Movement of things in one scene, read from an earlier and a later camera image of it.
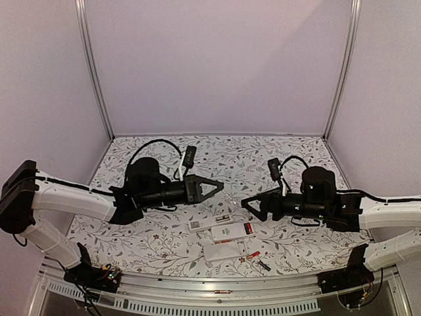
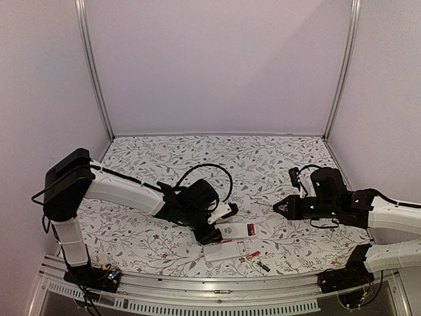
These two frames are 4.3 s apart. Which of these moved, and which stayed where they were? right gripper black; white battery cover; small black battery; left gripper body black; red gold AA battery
Moved: right gripper black; left gripper body black
Stayed: white battery cover; small black battery; red gold AA battery
